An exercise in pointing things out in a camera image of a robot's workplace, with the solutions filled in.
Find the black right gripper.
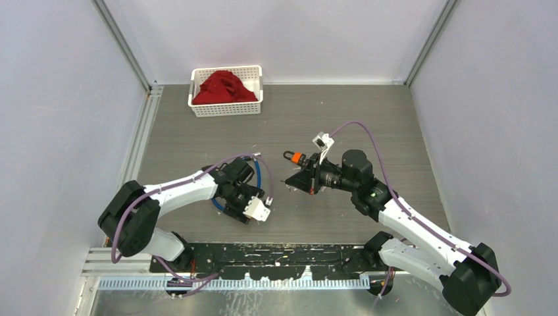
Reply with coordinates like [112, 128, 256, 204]
[286, 151, 358, 195]

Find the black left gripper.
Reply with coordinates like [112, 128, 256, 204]
[224, 183, 265, 224]

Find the orange black padlock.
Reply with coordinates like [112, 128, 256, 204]
[283, 151, 307, 166]

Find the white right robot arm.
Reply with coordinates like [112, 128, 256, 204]
[283, 149, 502, 315]

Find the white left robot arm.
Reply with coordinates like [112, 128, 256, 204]
[97, 156, 272, 272]

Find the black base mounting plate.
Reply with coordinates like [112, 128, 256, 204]
[172, 243, 388, 280]

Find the red cloth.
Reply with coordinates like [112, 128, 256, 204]
[192, 70, 258, 105]

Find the white perforated plastic basket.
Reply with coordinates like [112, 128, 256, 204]
[187, 65, 264, 117]

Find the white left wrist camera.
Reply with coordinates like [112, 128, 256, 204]
[243, 197, 271, 222]

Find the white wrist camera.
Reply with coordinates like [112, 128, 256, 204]
[243, 197, 271, 222]
[312, 132, 335, 165]

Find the blue cable lock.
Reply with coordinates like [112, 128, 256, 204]
[211, 156, 262, 213]

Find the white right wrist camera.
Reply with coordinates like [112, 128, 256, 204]
[312, 132, 335, 165]

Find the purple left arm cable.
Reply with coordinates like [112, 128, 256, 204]
[111, 152, 276, 298]

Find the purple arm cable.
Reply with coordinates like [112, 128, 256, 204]
[111, 152, 276, 298]
[329, 120, 512, 298]

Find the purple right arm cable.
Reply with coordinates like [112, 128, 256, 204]
[329, 120, 512, 298]

